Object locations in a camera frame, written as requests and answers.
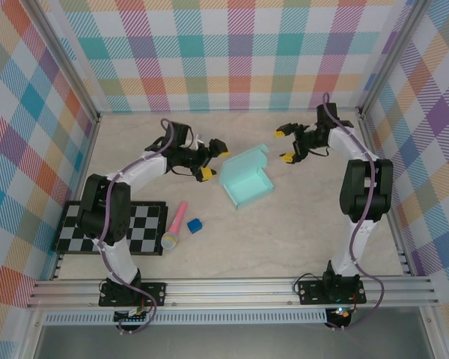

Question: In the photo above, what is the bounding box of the pink toy microphone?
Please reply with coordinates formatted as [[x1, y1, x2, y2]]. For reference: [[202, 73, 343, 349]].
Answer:
[[161, 200, 189, 251]]

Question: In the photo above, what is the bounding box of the aluminium side rail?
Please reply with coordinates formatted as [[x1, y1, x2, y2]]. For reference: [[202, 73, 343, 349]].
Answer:
[[50, 114, 102, 281], [358, 111, 415, 277]]

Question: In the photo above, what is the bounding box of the black grey checkerboard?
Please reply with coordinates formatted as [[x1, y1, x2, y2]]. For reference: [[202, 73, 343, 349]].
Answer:
[[52, 200, 169, 257]]

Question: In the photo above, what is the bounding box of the blue toy block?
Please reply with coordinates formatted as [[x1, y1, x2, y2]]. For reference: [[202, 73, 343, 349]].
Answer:
[[186, 218, 205, 235]]

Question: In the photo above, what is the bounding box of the slotted grey cable duct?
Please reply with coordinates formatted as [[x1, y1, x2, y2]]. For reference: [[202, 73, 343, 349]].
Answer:
[[43, 312, 329, 325]]

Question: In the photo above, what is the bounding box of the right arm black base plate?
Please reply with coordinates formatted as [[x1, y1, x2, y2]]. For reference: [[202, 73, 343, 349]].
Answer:
[[297, 280, 367, 306]]

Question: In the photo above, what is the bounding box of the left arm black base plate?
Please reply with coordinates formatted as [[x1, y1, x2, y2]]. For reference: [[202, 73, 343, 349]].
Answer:
[[99, 282, 168, 308]]

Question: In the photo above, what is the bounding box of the grey metal panel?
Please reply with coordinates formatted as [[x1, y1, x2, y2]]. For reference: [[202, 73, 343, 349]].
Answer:
[[33, 324, 435, 359]]

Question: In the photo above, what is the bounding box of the small black controller board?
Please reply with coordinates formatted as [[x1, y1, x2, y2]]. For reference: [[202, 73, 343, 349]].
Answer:
[[113, 307, 153, 325], [326, 306, 352, 327]]

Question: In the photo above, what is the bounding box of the light blue paper box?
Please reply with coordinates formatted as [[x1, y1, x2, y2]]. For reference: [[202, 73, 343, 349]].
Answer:
[[219, 144, 276, 211]]

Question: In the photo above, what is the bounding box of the aluminium frame post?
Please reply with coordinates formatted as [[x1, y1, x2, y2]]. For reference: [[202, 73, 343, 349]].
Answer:
[[358, 0, 430, 119], [24, 0, 102, 124]]

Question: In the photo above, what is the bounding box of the aluminium mounting rail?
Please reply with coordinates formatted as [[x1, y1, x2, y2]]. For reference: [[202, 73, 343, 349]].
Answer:
[[25, 276, 441, 310]]

